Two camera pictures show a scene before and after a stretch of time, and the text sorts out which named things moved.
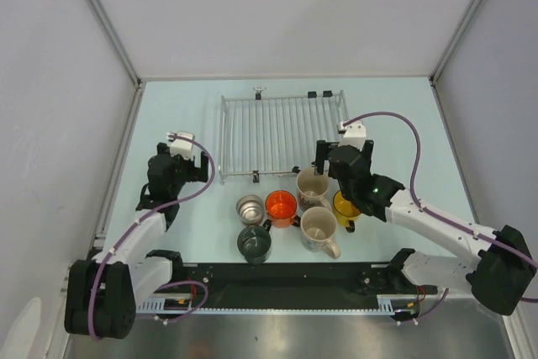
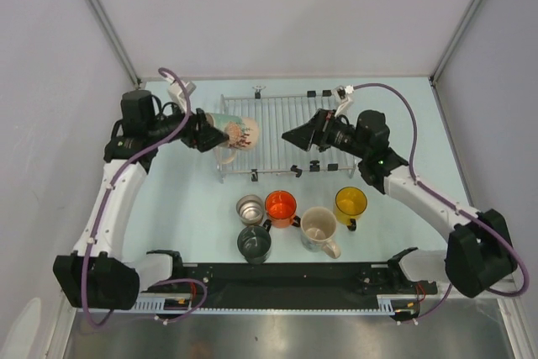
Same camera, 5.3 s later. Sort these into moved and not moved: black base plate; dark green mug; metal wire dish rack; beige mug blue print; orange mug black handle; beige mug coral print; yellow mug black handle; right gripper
Moved: right gripper; beige mug coral print
Not moved: dark green mug; beige mug blue print; yellow mug black handle; metal wire dish rack; orange mug black handle; black base plate
